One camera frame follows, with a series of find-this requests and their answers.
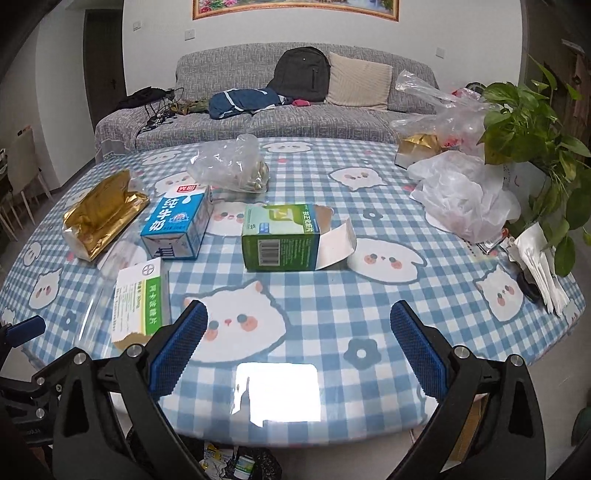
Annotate gold foil bag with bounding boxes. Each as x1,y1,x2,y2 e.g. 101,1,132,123
62,168,151,261

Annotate gold box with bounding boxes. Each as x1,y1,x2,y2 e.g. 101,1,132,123
394,132,444,168

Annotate white green medicine box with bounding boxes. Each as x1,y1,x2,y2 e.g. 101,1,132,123
111,257,172,356

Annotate black cables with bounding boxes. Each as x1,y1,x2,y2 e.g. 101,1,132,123
143,88,183,130

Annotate large clear plastic bag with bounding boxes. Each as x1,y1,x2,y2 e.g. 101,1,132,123
390,69,497,155

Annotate beige dining chair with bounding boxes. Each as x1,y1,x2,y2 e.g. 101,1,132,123
9,124,54,222

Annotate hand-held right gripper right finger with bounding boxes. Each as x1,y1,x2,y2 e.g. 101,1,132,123
388,300,543,480

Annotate grey sofa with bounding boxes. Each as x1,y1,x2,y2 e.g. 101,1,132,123
95,42,441,162

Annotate black backpack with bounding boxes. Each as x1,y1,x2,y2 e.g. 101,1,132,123
268,46,331,103

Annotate framed landscape painting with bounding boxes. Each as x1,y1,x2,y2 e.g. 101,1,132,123
192,0,400,23

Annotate blue jacket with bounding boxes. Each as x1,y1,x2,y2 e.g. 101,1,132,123
209,89,291,121

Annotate green pothos plant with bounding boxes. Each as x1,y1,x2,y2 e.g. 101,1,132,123
478,55,591,278

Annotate yellow snack packet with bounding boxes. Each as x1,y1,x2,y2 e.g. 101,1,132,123
203,443,234,472

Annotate green cardboard box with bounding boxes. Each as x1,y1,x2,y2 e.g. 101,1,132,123
241,203,357,273

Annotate blue white milk carton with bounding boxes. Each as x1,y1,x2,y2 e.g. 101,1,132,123
140,184,214,261

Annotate dark wooden cabinet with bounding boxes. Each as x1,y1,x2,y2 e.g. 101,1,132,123
561,39,591,139

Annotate trash bin with black bag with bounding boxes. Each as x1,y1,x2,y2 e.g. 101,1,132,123
124,425,282,480

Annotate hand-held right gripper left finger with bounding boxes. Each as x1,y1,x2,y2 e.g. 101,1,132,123
52,299,208,480

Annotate silver foil packet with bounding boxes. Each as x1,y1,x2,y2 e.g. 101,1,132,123
475,233,515,256

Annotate camouflage cloth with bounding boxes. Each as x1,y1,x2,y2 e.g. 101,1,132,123
171,98,213,115

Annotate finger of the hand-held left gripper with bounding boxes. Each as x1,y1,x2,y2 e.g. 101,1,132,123
0,355,65,418
0,316,47,348

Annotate black clothing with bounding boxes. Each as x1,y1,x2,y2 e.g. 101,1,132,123
115,86,169,110

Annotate beige pillow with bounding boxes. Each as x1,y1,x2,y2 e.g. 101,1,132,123
324,52,393,112

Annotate clear bag with gold wrappers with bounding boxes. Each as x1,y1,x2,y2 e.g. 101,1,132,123
187,134,269,195

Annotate dark door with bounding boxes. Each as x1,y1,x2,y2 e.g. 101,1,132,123
84,11,125,134

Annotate white plastic bag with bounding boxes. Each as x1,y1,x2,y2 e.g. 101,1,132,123
406,150,522,244

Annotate stack of white napkins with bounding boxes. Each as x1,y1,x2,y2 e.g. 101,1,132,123
512,223,572,318

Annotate white plant pot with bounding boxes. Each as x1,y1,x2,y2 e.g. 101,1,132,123
501,161,550,201

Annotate white green pill bottle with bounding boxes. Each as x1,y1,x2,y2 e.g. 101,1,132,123
233,455,257,480

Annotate blue checked bear tablecloth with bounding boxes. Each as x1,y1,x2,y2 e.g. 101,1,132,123
0,136,585,448

